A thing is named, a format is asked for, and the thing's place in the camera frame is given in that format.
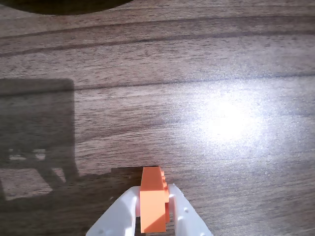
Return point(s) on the orange lego block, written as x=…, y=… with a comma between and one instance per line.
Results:
x=152, y=206

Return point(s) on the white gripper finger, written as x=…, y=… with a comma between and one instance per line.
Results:
x=187, y=216
x=118, y=214

